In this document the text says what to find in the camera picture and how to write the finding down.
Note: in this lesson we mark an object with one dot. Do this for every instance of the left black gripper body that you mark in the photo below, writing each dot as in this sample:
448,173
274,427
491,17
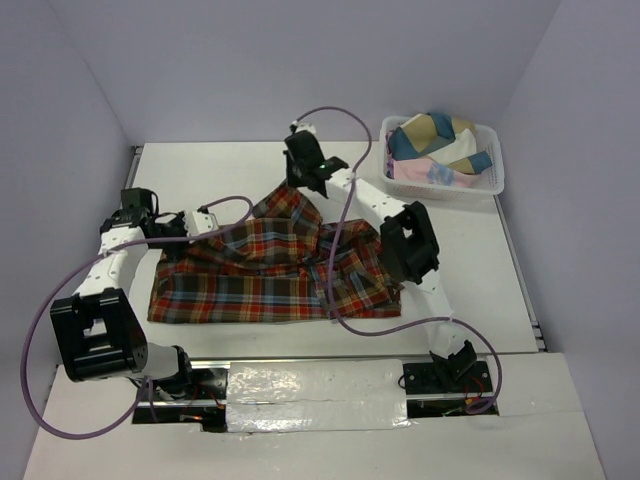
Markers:
175,228

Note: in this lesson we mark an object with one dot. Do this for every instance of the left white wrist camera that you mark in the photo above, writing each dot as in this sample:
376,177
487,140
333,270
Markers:
199,223

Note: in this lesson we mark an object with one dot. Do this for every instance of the red brown plaid shirt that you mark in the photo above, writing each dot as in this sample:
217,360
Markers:
283,265

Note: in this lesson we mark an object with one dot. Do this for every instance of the blue beige checked cloth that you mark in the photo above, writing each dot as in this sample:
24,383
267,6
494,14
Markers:
450,141

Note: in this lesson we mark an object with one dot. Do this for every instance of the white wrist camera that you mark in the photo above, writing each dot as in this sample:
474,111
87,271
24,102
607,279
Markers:
302,126
199,223

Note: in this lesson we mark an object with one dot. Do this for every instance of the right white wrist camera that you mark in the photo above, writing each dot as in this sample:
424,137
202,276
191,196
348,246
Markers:
302,126

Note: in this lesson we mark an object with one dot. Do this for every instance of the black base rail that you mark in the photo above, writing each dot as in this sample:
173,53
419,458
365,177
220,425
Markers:
204,403

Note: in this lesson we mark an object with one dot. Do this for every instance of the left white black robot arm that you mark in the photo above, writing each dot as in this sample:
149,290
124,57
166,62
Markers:
97,331

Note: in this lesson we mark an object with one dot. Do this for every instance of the silver foil cover plate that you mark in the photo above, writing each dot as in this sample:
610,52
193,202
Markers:
285,397

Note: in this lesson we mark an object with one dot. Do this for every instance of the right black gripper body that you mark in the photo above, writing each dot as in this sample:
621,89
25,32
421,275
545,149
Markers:
294,172

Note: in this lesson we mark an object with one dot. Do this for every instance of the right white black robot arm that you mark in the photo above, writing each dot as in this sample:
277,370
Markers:
409,247

